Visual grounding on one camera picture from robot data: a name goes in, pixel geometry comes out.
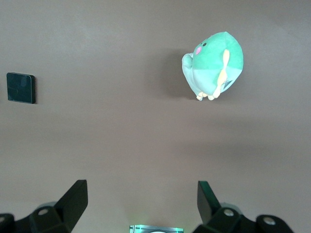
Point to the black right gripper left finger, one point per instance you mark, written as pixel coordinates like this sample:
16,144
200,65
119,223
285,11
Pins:
65,211

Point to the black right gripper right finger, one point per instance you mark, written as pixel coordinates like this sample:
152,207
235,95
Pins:
213,218

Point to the small black square box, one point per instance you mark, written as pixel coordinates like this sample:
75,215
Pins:
20,88

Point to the green dinosaur plush toy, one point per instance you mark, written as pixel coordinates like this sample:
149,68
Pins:
211,63

